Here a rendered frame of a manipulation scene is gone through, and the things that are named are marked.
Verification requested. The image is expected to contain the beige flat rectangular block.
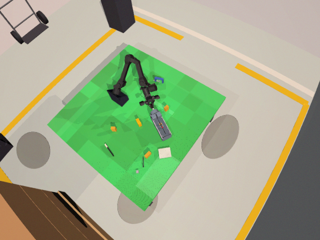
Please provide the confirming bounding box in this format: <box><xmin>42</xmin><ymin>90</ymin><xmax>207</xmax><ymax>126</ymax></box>
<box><xmin>158</xmin><ymin>147</ymin><xmax>172</xmax><ymax>159</ymax></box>

